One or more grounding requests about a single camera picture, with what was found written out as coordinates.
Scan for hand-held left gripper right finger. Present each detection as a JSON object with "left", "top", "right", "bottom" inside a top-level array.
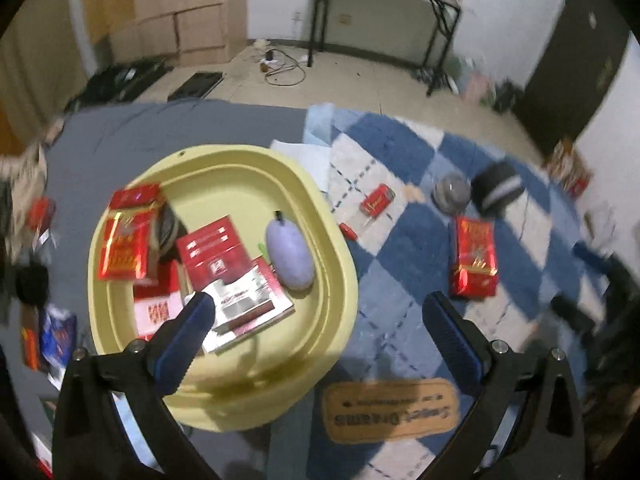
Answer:
[{"left": 421, "top": 290, "right": 586, "bottom": 480}]

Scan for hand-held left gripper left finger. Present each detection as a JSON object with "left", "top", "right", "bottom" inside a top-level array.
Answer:
[{"left": 52, "top": 291, "right": 221, "bottom": 480}]

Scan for red foil packet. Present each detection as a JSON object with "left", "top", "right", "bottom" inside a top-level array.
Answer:
[
  {"left": 448, "top": 216, "right": 499, "bottom": 301},
  {"left": 109, "top": 182, "right": 166, "bottom": 213},
  {"left": 97, "top": 208, "right": 162, "bottom": 282}
]

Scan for purple plush pouch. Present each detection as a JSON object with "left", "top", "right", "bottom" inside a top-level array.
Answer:
[{"left": 265, "top": 210, "right": 317, "bottom": 291}]

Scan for grey round case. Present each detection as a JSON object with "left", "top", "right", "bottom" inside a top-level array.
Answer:
[{"left": 433, "top": 172, "right": 472, "bottom": 213}]

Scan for yellow plastic basin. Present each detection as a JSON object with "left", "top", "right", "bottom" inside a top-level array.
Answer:
[{"left": 87, "top": 144, "right": 358, "bottom": 432}]

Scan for small red cigarette pack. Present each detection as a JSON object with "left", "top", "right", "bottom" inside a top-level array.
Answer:
[{"left": 361, "top": 183, "right": 397, "bottom": 218}]

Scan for black sponge with grey stripe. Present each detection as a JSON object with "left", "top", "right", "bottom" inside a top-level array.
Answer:
[{"left": 471, "top": 161, "right": 525, "bottom": 217}]

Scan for red and white flat box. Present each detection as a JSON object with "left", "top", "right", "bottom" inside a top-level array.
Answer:
[{"left": 132, "top": 260, "right": 186, "bottom": 338}]

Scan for red and white cigarette carton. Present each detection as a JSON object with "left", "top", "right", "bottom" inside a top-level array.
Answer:
[{"left": 202, "top": 257, "right": 296, "bottom": 356}]

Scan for blue checkered plush blanket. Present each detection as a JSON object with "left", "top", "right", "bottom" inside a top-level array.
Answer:
[{"left": 270, "top": 102, "right": 608, "bottom": 480}]

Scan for dark round tin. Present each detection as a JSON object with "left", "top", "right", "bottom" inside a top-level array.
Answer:
[{"left": 155, "top": 203, "right": 188, "bottom": 263}]

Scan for blue snack packet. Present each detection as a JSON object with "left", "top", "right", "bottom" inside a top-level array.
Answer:
[{"left": 39, "top": 305, "right": 78, "bottom": 368}]

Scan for grey bed sheet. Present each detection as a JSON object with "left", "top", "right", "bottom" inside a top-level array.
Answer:
[{"left": 0, "top": 100, "right": 321, "bottom": 480}]

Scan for pile of red packets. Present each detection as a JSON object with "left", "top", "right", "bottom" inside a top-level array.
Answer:
[{"left": 545, "top": 140, "right": 593, "bottom": 198}]

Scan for beige cloth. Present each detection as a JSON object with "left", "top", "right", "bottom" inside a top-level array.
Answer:
[{"left": 0, "top": 125, "right": 63, "bottom": 186}]

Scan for black flat keyboard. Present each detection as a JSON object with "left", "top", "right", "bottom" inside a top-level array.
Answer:
[{"left": 167, "top": 71, "right": 225, "bottom": 101}]

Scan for black bag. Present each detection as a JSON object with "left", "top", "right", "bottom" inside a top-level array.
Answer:
[{"left": 65, "top": 57, "right": 173, "bottom": 111}]

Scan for pastel bags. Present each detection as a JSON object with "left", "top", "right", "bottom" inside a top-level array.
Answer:
[{"left": 445, "top": 55, "right": 521, "bottom": 111}]

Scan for dark door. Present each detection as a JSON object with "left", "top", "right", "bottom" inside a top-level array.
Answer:
[{"left": 515, "top": 0, "right": 631, "bottom": 148}]

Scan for light wooden wardrobe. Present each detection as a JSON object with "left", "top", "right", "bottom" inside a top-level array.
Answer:
[{"left": 82, "top": 0, "right": 253, "bottom": 67}]

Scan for cables on floor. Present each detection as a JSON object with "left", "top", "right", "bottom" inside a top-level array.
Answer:
[{"left": 252, "top": 40, "right": 308, "bottom": 86}]

